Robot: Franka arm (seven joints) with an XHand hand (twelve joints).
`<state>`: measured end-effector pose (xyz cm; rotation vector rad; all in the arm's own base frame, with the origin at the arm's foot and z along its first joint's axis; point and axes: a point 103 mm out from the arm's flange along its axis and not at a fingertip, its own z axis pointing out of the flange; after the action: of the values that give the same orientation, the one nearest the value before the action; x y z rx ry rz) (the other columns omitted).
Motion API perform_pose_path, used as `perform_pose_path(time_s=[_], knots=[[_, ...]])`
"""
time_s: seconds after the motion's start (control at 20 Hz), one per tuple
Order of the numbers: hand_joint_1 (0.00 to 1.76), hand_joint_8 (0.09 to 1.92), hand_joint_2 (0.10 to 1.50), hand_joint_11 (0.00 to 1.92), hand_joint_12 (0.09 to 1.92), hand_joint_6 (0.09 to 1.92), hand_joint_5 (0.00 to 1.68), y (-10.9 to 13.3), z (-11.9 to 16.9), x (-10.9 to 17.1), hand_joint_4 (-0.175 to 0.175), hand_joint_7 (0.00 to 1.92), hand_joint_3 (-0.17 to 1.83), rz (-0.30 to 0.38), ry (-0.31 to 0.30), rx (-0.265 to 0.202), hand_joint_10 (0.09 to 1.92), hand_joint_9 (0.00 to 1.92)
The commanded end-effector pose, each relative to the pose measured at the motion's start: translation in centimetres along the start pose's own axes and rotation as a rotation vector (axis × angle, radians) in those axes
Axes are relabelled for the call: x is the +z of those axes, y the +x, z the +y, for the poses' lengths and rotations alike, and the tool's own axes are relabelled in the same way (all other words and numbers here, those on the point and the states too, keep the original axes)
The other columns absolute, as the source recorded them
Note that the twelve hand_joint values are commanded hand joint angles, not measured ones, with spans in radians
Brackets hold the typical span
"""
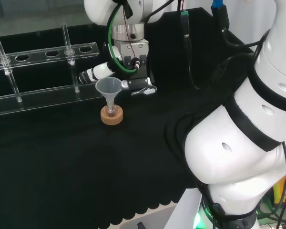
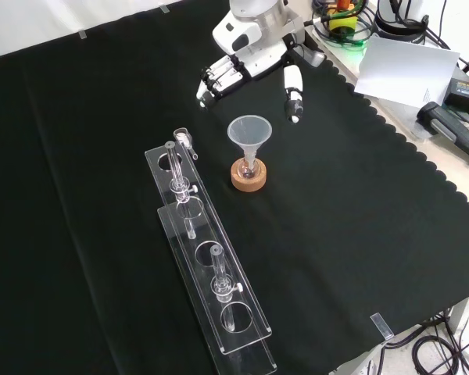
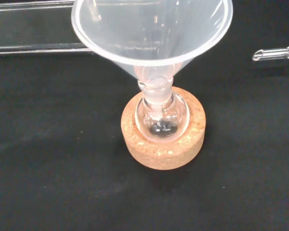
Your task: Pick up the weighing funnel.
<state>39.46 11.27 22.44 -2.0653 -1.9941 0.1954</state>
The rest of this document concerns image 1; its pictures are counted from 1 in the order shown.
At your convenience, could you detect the green cable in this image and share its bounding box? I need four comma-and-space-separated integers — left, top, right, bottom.
106, 0, 138, 73

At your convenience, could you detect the black cloth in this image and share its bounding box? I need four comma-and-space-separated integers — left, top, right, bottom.
0, 7, 255, 227

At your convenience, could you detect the small round-bottom glass flask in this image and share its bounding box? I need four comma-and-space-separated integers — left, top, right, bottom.
104, 100, 119, 118

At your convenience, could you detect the cork ring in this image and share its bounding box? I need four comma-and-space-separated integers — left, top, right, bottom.
100, 106, 123, 125

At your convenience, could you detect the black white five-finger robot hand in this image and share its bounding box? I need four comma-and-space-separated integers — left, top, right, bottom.
78, 39, 156, 91

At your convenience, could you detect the clear plastic funnel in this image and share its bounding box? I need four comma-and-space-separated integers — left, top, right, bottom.
95, 76, 123, 108

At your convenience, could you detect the clear acrylic funnel stand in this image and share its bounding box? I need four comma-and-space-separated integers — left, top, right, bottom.
0, 22, 104, 117

